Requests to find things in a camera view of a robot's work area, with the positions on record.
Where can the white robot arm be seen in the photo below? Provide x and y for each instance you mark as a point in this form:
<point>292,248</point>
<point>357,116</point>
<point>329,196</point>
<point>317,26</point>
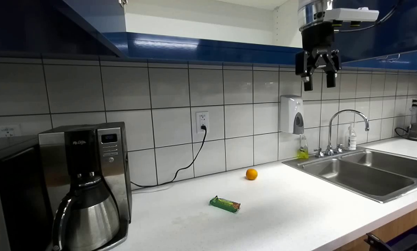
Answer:
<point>320,4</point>

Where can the white wall soap dispenser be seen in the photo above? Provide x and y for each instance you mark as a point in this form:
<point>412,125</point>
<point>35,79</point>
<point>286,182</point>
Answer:
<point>289,113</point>

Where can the orange fruit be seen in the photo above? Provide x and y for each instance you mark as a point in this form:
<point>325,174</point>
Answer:
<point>251,173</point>

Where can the white wall switch plate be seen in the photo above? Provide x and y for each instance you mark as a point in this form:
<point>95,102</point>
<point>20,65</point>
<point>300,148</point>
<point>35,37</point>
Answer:
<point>6,131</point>

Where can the stainless steel double sink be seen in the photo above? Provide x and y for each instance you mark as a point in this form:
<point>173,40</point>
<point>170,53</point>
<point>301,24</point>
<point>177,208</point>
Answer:
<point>361,176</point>

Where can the blue glossy cabinet door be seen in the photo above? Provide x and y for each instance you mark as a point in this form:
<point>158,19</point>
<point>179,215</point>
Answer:
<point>384,32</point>
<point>31,28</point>

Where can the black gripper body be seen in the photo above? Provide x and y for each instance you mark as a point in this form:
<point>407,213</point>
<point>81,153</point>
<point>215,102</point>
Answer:
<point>318,39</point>

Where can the green dish soap bottle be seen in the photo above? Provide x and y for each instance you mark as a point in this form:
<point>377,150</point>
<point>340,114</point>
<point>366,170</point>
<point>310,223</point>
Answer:
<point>303,153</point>

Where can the white wall power outlet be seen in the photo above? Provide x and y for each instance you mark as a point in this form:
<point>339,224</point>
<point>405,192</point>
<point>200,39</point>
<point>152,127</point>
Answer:
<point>201,120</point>

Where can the green granola bar packet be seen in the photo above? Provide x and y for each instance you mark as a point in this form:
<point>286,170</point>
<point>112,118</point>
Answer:
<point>225,203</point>

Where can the white open wall cabinet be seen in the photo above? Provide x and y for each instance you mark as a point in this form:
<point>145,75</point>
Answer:
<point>198,22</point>

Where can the dark blue bulky object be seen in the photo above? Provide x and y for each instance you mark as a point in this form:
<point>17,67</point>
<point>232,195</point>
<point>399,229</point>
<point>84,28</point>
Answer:
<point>403,241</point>

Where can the chrome gooseneck faucet spout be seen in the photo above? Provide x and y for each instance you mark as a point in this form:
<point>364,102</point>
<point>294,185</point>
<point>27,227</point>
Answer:
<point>331,127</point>

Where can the steel coffee carafe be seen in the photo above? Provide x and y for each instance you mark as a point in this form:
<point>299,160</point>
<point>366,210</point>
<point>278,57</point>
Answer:
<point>89,216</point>

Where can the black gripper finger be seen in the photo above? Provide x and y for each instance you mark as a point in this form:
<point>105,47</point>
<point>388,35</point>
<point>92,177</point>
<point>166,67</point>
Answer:
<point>306,71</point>
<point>331,70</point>

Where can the metal cabinet hinge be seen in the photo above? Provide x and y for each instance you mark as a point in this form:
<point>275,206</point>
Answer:
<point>121,1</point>

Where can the black steel coffee maker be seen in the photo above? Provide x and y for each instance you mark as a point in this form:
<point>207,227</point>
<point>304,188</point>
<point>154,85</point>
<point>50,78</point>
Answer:
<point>116,155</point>

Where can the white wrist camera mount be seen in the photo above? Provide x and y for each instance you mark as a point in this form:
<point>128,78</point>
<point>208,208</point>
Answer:
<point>347,14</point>

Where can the small white bottle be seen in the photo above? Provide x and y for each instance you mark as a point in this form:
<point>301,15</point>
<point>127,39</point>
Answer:
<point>352,138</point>

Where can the wooden base cabinet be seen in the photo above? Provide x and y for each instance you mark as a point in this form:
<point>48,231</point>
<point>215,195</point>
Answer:
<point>389,226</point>

